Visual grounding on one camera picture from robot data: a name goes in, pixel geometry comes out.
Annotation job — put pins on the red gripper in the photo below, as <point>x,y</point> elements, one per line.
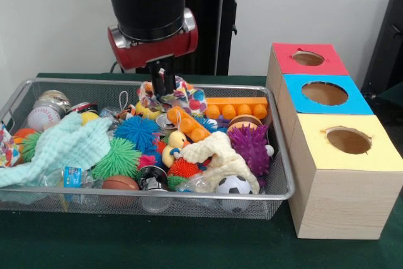
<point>157,51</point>

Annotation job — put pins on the colourful patterned cloth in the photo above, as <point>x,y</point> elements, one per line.
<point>189,99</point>

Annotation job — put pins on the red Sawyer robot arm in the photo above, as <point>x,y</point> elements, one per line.
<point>145,4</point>

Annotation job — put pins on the silver mesh bin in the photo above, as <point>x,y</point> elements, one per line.
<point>47,206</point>

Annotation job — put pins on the wooden box with three holes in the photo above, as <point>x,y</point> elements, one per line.
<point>340,206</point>

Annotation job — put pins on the yellow ball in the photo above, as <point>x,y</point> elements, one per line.
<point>148,115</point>

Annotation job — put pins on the short orange toy brick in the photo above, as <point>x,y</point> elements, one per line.
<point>189,124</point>

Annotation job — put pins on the blue spiky ball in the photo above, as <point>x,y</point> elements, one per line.
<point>137,128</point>

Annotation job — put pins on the long orange toy brick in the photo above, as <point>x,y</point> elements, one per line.
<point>236,102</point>

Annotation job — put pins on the green spiky ball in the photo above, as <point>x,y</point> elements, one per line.
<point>116,158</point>

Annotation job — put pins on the cream yellow cloth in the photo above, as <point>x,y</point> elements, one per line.
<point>220,152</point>

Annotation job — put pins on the purple spiky toy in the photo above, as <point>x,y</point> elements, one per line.
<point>250,149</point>

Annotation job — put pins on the mint green cloth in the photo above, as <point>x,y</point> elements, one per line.
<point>63,146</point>

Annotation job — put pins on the white baseball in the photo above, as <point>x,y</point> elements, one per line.
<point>42,117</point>

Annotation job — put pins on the small soccer ball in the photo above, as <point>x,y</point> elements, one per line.
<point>233,184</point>

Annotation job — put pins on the black upright panel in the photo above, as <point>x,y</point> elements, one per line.
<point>387,45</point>

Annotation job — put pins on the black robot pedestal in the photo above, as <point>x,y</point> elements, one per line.
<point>207,23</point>

